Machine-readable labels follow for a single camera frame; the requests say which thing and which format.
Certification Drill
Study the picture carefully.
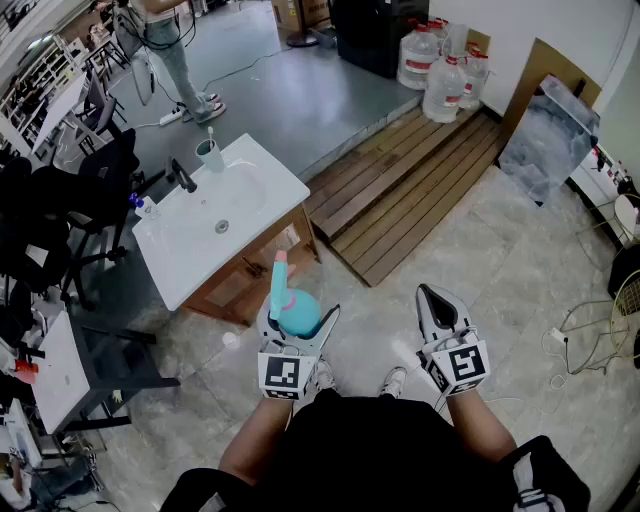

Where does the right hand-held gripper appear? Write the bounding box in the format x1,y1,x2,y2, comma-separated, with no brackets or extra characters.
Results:
416,282,490,400

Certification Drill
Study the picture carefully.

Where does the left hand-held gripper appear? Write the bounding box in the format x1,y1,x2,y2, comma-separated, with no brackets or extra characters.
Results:
256,302,342,401

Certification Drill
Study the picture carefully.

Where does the teal spray bottle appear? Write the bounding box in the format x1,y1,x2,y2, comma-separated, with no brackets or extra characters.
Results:
273,288,323,337

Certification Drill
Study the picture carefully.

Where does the teal and pink spray head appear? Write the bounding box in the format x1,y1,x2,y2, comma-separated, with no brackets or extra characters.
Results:
268,237,301,321

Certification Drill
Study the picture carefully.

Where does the person's right forearm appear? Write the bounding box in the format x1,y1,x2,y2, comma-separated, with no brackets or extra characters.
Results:
443,388,518,465

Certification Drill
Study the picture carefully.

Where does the person's left forearm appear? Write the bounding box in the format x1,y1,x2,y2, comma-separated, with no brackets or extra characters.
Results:
218,396,297,487

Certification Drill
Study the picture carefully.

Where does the small blue-capped bottle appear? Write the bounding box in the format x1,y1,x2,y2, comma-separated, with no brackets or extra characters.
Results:
127,192,162,221

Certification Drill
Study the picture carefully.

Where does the person's left shoe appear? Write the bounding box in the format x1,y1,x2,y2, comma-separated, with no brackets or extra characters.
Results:
313,359,337,392

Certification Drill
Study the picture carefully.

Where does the person's shoe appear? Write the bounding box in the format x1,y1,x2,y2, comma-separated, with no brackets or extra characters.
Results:
378,366,409,400
313,359,337,392

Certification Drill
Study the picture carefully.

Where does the wooden sink cabinet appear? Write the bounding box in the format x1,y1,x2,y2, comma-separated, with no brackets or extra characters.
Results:
181,202,322,327

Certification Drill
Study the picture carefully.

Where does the person's right shoe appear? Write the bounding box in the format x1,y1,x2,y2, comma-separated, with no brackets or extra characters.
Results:
378,366,409,400

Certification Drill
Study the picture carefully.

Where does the white sink basin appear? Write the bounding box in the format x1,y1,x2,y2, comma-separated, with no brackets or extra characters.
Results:
131,132,312,312

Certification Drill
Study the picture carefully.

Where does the wooden slat platform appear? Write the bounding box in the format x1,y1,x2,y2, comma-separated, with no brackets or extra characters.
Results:
302,106,507,289

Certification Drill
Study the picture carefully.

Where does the person's black clothing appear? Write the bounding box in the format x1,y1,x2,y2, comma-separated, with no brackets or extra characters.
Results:
159,388,593,512

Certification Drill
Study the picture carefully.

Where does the black faucet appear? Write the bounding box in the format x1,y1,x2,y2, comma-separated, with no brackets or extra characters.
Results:
165,155,199,195

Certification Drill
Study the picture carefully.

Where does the pale toothbrush cup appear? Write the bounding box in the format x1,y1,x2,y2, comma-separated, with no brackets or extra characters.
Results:
194,138,227,174

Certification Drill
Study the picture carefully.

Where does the marble pattern board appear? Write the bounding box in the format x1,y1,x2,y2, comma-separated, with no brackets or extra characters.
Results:
497,74,601,207

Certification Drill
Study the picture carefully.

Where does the round white table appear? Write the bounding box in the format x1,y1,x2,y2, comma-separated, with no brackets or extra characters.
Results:
612,192,640,242

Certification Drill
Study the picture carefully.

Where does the black office chair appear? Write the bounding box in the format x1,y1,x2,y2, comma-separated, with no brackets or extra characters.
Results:
0,157,76,306
67,127,143,266

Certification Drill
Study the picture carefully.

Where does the brown board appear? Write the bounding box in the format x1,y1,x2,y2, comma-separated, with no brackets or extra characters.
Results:
501,37,604,146

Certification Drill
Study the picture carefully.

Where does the red tool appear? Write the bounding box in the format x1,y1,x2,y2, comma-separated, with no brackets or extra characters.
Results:
13,358,40,386

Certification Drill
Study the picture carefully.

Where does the black round stand base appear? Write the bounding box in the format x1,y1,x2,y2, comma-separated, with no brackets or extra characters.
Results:
285,29,321,49

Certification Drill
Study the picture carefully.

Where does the large black box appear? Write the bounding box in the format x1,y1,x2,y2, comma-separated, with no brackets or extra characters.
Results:
328,0,431,80

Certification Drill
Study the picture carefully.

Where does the grey chair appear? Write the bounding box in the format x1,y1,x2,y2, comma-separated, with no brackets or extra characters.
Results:
74,69,127,151

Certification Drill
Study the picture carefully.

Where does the cardboard box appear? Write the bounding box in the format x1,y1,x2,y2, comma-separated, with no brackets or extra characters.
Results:
271,0,332,32

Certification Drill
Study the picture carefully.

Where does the white shelf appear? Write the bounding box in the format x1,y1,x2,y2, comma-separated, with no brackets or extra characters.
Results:
0,34,69,134

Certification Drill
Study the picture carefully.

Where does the white cable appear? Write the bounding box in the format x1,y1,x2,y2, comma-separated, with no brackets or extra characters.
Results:
483,329,572,417

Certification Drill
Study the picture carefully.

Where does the gold wire chair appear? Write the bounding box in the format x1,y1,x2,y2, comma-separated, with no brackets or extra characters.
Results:
559,269,640,377

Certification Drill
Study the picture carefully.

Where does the white side table black frame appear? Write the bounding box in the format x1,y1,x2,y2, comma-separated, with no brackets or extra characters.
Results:
31,309,182,436

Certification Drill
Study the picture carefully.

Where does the black power cable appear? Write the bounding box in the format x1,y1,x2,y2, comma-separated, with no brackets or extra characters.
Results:
197,47,286,94

